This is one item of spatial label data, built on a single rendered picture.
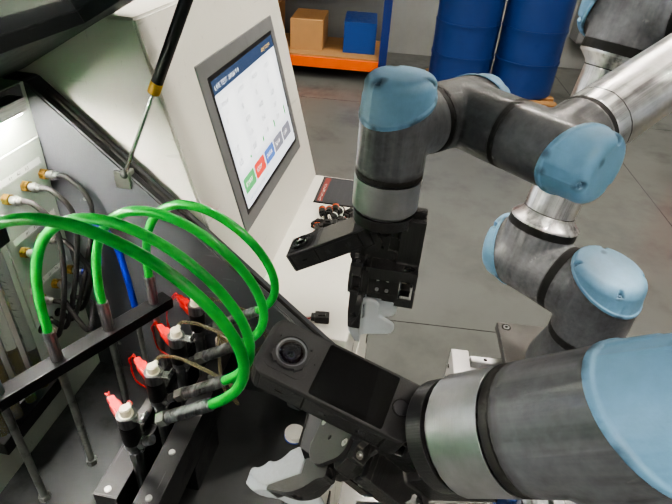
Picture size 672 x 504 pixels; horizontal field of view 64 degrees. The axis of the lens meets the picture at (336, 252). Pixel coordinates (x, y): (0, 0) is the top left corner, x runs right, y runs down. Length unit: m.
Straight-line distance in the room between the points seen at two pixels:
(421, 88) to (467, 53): 4.74
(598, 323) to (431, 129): 0.48
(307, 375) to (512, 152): 0.32
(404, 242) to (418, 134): 0.14
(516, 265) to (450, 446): 0.66
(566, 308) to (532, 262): 0.09
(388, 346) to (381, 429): 2.14
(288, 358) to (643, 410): 0.21
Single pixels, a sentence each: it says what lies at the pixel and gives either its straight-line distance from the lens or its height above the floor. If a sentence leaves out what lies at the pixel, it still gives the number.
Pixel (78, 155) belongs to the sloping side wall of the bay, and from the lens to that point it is 1.00.
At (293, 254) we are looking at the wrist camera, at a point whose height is 1.36.
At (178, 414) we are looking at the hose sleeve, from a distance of 0.77.
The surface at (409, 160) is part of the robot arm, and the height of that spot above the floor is 1.50.
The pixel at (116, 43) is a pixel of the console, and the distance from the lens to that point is 0.93.
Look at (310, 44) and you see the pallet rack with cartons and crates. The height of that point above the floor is 0.30.
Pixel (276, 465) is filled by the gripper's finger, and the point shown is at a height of 1.35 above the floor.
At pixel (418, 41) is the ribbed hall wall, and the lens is 7.09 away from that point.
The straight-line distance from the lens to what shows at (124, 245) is 0.60.
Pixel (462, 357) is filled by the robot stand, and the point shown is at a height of 0.99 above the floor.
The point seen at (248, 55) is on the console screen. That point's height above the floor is 1.40.
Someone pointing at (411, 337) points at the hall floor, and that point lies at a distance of 2.56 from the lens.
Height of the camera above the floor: 1.74
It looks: 35 degrees down
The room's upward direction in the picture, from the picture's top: 4 degrees clockwise
